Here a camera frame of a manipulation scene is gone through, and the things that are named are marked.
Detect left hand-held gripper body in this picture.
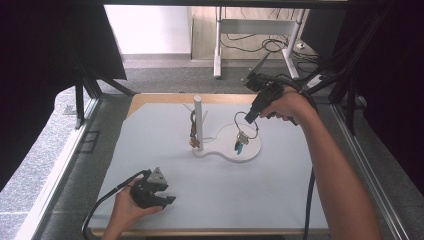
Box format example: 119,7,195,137
129,166,170,210

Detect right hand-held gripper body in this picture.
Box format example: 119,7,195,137
244,51,288,115

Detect metal key ring with keys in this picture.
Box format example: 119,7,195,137
233,110,261,156

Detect white stand with pole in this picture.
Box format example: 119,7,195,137
182,94,263,164

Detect person's left hand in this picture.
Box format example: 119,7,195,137
107,178,165,232

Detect person's right hand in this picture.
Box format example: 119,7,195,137
259,86,318,127

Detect grey table mat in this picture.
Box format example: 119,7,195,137
87,102,331,232

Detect white power strip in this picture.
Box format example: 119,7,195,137
306,74,325,89

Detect wooden table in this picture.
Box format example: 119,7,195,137
90,92,332,238

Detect black curtain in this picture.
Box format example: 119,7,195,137
0,0,128,189
301,0,424,196

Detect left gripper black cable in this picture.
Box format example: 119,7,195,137
81,169,152,240

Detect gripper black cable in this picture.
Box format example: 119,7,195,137
81,169,152,240
274,73,319,240

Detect black floor cables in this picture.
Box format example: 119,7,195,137
220,31,323,66

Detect white desk frame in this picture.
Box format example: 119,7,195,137
213,6,308,81

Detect black floor outlet frame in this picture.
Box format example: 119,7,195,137
78,130,101,155

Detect black metal frame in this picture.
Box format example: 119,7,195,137
71,56,138,131
299,0,398,136

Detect aluminium rail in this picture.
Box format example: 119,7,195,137
13,98,103,240
331,103,412,240

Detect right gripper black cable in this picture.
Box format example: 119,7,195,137
274,73,319,240

